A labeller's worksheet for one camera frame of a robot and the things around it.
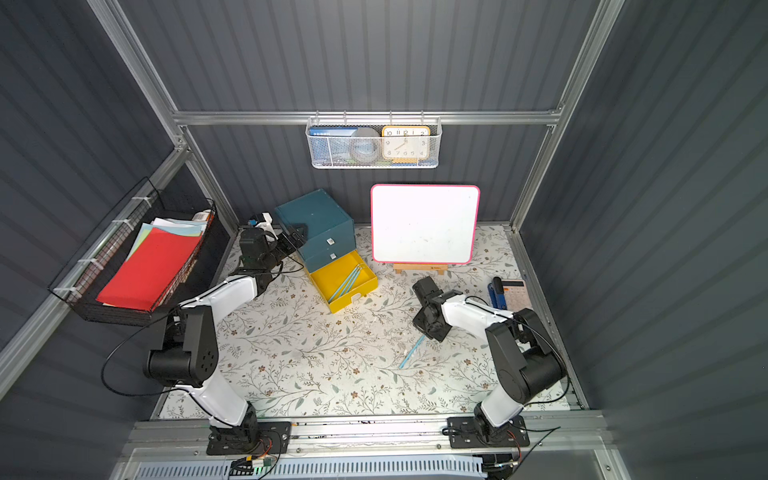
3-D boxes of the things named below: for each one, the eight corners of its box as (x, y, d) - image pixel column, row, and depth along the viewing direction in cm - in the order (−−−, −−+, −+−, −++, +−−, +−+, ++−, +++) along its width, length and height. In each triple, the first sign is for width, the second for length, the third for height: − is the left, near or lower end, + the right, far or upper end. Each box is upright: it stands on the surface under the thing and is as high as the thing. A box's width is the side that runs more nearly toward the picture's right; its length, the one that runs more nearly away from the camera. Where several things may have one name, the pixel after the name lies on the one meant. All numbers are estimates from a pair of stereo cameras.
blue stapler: (492, 309, 99) (497, 301, 95) (486, 284, 105) (490, 276, 101) (503, 309, 99) (508, 301, 95) (496, 284, 105) (500, 276, 101)
